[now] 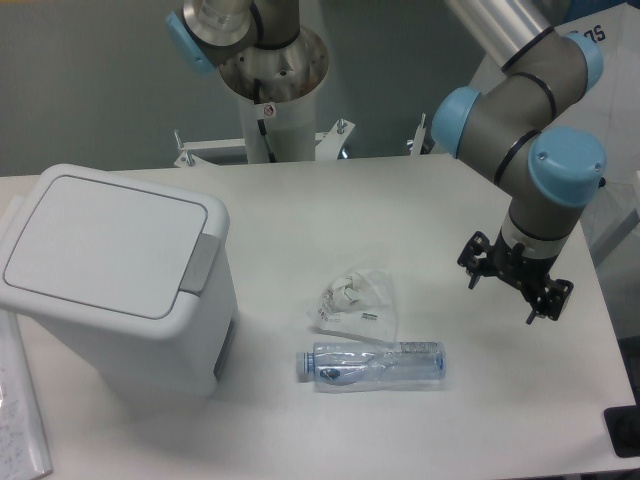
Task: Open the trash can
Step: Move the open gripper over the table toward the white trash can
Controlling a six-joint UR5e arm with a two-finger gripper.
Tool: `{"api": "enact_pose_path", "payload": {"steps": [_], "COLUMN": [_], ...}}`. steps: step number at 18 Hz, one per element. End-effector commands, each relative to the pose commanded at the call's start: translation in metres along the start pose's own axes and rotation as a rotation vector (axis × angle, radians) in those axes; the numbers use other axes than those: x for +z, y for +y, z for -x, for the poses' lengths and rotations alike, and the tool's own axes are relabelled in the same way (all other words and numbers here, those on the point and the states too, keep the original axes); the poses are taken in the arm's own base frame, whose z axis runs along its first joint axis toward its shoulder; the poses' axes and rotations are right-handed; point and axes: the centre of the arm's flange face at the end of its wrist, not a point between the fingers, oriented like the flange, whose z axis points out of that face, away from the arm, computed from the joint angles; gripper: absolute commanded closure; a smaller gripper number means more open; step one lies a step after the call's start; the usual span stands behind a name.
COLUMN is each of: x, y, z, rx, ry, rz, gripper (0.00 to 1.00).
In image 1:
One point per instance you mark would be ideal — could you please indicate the white push-top trash can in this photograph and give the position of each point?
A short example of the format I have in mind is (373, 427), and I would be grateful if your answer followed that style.
(131, 275)

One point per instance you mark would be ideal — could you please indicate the crumpled white plastic bag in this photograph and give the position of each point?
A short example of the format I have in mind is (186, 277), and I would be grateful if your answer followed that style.
(358, 304)

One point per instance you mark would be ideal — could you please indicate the black device at edge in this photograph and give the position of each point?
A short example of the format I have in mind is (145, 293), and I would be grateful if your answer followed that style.
(623, 427)

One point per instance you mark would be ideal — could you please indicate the white pedestal base frame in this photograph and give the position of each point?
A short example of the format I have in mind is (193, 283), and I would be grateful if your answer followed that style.
(329, 145)

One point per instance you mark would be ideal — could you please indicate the white paper notepad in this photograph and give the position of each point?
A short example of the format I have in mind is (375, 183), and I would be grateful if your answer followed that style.
(24, 448)

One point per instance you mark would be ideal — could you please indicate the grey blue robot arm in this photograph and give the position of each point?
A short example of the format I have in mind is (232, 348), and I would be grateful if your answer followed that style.
(209, 33)

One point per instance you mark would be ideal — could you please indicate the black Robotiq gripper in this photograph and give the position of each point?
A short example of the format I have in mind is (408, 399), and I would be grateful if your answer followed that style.
(547, 297)

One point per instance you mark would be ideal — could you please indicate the clear plastic water bottle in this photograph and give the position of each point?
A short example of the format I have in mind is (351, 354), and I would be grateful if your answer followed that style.
(354, 367)

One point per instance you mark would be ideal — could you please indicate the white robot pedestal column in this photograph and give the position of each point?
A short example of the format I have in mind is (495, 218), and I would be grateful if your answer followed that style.
(276, 93)

